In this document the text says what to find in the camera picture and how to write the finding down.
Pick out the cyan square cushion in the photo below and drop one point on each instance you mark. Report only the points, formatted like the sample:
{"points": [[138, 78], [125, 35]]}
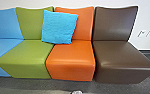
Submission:
{"points": [[59, 26]]}

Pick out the orange sofa seat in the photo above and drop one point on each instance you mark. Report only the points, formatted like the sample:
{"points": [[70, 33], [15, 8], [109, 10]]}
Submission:
{"points": [[71, 60]]}

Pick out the green sofa seat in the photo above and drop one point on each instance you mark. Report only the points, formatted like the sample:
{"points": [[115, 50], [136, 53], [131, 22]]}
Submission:
{"points": [[24, 58]]}

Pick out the blue sofa seat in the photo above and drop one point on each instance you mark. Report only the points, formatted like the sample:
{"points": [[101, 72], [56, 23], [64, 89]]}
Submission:
{"points": [[4, 36]]}

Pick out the brown sofa seat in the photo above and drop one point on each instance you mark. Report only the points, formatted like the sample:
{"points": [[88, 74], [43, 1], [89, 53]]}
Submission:
{"points": [[119, 56]]}

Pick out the white double wall socket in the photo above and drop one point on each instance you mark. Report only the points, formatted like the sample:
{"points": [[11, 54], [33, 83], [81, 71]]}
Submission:
{"points": [[147, 33]]}

